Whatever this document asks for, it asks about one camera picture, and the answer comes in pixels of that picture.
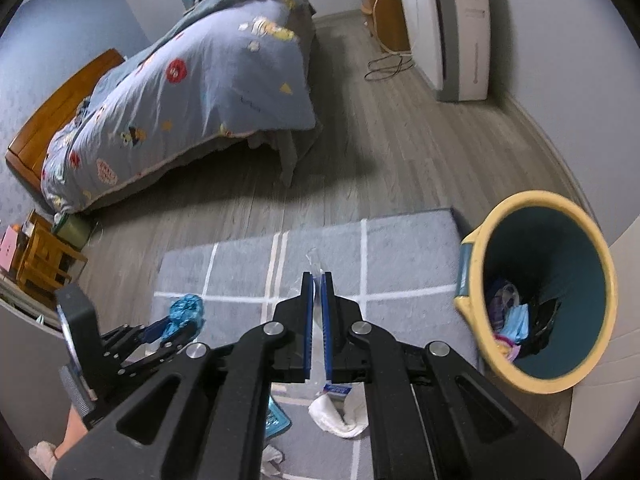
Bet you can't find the grey checked mat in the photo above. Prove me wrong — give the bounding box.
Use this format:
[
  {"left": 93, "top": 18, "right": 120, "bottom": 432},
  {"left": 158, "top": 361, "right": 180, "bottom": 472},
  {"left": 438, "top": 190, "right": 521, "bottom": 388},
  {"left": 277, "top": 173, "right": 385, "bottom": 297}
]
[{"left": 150, "top": 207, "right": 483, "bottom": 480}]

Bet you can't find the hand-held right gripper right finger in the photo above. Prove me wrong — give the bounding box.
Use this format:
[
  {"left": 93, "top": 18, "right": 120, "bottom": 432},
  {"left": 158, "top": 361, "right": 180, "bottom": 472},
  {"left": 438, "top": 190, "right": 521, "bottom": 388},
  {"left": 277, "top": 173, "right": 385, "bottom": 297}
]
[{"left": 322, "top": 271, "right": 583, "bottom": 480}]

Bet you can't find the bed with blue quilt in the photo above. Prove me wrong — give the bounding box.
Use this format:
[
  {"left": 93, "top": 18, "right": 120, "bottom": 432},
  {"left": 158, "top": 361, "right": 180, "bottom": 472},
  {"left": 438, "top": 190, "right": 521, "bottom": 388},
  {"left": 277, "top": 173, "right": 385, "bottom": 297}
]
[{"left": 40, "top": 0, "right": 318, "bottom": 213}]

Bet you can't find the clear plastic wrapper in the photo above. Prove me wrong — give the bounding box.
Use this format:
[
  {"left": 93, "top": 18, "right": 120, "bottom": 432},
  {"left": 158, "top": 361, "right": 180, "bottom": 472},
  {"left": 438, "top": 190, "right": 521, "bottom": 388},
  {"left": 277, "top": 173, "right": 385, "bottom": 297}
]
[{"left": 304, "top": 247, "right": 328, "bottom": 391}]

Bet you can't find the cream cable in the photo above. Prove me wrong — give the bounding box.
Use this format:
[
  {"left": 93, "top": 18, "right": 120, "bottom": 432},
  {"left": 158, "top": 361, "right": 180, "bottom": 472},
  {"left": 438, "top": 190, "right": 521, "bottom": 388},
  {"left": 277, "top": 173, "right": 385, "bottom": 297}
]
[{"left": 367, "top": 0, "right": 413, "bottom": 56}]

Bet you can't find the black plastic bag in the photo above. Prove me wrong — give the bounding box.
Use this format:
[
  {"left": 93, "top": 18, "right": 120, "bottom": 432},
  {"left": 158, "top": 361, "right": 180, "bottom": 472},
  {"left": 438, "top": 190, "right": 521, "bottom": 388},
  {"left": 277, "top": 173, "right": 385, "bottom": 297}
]
[{"left": 520, "top": 299, "right": 562, "bottom": 361}]

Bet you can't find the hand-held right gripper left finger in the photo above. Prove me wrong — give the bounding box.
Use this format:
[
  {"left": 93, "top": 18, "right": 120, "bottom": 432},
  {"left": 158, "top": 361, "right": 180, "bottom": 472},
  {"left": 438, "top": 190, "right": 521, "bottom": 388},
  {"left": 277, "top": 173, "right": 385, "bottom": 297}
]
[{"left": 52, "top": 271, "right": 316, "bottom": 480}]

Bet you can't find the light blue wrapper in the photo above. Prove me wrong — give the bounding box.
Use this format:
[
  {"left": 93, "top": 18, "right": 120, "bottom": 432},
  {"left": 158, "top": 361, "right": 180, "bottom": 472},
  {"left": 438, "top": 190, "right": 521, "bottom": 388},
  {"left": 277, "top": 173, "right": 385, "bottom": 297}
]
[{"left": 500, "top": 305, "right": 531, "bottom": 345}]

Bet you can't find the pink box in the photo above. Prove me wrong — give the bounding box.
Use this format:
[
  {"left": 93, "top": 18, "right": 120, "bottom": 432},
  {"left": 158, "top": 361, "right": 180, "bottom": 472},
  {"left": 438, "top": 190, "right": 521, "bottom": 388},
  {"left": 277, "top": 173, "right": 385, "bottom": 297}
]
[{"left": 0, "top": 227, "right": 21, "bottom": 273}]

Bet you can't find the wooden cabinet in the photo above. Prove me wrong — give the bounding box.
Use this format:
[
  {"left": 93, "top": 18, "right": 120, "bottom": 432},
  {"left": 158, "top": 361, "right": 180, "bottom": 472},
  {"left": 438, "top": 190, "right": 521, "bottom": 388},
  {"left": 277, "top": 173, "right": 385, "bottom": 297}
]
[{"left": 356, "top": 0, "right": 412, "bottom": 53}]

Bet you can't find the small white tissue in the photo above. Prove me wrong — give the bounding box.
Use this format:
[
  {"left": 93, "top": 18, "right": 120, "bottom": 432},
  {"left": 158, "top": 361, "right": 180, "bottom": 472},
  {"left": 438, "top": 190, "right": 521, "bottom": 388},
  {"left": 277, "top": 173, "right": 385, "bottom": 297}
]
[{"left": 260, "top": 444, "right": 286, "bottom": 478}]

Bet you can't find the large white tissue wad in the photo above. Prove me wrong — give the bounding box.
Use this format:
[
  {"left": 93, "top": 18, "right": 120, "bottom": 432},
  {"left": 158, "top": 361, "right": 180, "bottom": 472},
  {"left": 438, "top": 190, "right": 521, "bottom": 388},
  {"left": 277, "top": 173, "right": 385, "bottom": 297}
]
[{"left": 308, "top": 392, "right": 371, "bottom": 438}]

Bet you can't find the white air purifier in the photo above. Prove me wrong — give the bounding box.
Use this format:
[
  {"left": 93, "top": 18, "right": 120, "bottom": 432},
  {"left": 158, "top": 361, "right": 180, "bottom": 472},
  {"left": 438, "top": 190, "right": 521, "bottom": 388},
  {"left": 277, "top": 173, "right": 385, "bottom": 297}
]
[{"left": 392, "top": 0, "right": 490, "bottom": 103}]

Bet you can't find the wooden nightstand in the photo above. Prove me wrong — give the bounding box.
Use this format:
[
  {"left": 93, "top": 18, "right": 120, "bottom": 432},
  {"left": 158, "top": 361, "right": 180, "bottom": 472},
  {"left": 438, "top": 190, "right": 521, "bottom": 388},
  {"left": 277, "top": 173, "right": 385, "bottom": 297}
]
[{"left": 10, "top": 210, "right": 88, "bottom": 311}]

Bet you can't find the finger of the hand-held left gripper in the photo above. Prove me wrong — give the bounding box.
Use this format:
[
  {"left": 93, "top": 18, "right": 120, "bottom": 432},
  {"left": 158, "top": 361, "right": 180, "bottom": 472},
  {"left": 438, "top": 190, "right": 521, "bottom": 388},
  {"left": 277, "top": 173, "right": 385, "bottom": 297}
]
[
  {"left": 117, "top": 329, "right": 198, "bottom": 378},
  {"left": 100, "top": 321, "right": 173, "bottom": 356}
]

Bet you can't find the black cable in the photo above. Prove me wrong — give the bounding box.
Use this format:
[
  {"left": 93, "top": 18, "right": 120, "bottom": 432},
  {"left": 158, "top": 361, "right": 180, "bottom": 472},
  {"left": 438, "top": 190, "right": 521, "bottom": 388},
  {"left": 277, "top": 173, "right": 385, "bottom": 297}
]
[{"left": 364, "top": 55, "right": 416, "bottom": 82}]

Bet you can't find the wooden bed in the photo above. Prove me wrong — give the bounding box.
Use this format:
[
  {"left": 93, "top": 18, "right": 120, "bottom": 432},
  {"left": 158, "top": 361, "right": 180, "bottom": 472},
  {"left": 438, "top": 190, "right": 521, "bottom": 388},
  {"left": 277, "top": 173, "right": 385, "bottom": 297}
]
[{"left": 5, "top": 0, "right": 321, "bottom": 211}]

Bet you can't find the teal packet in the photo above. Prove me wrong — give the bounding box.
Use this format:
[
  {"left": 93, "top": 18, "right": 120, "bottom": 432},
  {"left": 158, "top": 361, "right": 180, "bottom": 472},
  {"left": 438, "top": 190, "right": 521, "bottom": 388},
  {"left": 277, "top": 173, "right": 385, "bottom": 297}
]
[{"left": 265, "top": 395, "right": 292, "bottom": 443}]

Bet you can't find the green storage bin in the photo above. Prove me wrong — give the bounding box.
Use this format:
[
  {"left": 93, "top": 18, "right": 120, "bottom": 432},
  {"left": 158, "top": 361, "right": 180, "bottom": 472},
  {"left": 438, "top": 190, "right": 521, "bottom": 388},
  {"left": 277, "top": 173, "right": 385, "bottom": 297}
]
[{"left": 52, "top": 212, "right": 93, "bottom": 251}]

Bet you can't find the blue bin with yellow rim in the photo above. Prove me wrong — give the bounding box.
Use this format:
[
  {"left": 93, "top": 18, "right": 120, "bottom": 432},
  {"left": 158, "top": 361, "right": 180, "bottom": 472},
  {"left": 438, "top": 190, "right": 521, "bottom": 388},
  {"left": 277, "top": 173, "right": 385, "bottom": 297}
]
[{"left": 454, "top": 191, "right": 620, "bottom": 395}]

